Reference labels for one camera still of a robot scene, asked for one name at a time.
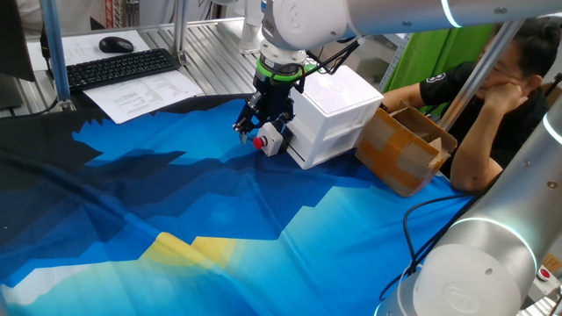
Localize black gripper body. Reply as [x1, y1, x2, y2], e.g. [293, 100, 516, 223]
[252, 72, 306, 113]

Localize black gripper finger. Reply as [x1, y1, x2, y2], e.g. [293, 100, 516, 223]
[265, 109, 296, 133]
[232, 92, 263, 145]

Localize person's left forearm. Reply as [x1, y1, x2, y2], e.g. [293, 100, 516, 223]
[450, 103, 504, 193]

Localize person's right forearm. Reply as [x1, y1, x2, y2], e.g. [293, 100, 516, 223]
[380, 82, 423, 113]

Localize small grey button box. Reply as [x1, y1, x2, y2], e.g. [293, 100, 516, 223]
[526, 262, 562, 305]

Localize person's left hand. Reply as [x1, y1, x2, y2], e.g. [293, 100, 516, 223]
[479, 72, 530, 113]

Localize white plastic drawer unit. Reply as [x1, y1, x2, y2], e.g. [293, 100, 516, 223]
[285, 64, 385, 171]

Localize blue mountain print cloth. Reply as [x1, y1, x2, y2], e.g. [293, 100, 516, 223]
[0, 92, 479, 316]

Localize beige storage box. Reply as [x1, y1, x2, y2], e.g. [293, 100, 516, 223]
[312, 37, 397, 89]

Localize printed white paper sheet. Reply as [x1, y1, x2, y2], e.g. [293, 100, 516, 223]
[25, 29, 152, 73]
[83, 69, 205, 126]

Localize taped brown cardboard box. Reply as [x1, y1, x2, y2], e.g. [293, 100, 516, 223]
[354, 99, 459, 198]

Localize white metal shelf rack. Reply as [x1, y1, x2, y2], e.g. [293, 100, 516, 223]
[377, 32, 416, 93]

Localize black computer keyboard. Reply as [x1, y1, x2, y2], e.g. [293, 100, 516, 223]
[46, 47, 183, 94]

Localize black computer mouse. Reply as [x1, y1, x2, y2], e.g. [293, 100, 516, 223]
[98, 36, 135, 54]

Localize green fabric curtain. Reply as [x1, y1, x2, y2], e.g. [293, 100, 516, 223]
[382, 24, 495, 116]

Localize person in white shirt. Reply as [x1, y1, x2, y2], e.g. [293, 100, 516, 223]
[16, 0, 96, 37]

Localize person in black shirt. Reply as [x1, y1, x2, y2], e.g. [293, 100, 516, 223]
[380, 17, 562, 193]

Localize black computer monitor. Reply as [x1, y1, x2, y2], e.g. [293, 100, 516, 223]
[0, 0, 37, 111]

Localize green wrist adapter ring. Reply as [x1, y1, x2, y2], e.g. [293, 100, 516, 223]
[256, 56, 318, 83]

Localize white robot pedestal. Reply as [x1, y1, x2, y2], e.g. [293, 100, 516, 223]
[217, 0, 265, 56]

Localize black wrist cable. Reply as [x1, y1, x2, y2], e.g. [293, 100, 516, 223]
[268, 38, 362, 85]

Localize silver aluminium frame post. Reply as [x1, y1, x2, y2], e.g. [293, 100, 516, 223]
[437, 18, 526, 133]
[171, 0, 191, 65]

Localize long black robot cable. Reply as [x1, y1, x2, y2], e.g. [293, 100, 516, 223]
[378, 191, 480, 302]

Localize blue aluminium frame post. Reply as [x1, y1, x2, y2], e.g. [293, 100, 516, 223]
[39, 0, 76, 111]

